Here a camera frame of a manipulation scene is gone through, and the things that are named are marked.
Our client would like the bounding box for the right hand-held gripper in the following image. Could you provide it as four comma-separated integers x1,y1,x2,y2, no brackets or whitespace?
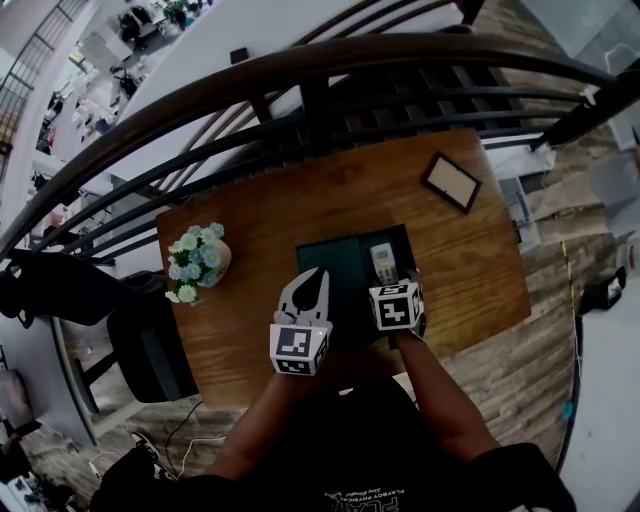
367,268,428,338

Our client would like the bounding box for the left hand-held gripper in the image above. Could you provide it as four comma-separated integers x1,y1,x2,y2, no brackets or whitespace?
269,267,334,378

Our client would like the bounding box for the white remote control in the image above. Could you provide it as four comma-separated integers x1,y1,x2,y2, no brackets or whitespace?
368,243,400,289

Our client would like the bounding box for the dark green box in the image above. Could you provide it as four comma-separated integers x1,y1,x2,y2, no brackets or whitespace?
294,223,419,352

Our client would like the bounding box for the person's left forearm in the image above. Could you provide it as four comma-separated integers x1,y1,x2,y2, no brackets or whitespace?
206,368,322,482

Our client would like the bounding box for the person's right forearm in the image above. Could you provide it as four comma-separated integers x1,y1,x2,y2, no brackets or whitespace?
394,329,502,465

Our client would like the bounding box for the flower pot with daisies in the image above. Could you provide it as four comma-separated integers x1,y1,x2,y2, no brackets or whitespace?
165,221,233,307

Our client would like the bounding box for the clear plastic bin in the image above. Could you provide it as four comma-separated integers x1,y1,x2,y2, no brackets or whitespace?
494,173,542,252

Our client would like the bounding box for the person's black shirt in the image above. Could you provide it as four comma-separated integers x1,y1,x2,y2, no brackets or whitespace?
89,373,577,512

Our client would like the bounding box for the black mesh office chair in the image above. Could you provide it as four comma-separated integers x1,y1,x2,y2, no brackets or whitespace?
0,248,200,404

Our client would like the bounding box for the dark staircase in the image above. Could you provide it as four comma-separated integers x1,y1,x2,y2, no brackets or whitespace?
298,63,532,147

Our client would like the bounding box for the black trash bin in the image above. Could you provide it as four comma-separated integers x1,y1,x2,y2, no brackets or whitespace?
578,266,629,315

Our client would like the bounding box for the black sneaker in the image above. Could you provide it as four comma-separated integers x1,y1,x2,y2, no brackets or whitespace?
130,430,174,482

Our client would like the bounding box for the black metal railing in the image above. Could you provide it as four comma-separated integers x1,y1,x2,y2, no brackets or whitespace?
0,31,640,262

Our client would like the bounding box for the white desk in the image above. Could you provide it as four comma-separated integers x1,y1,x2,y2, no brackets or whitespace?
0,313,147,447

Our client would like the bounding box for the black picture frame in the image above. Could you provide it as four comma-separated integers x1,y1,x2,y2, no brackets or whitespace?
420,151,484,216

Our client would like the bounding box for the black cable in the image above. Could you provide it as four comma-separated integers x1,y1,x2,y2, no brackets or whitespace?
163,398,205,477

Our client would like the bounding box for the white cable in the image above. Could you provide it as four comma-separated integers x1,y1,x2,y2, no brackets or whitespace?
178,433,229,477

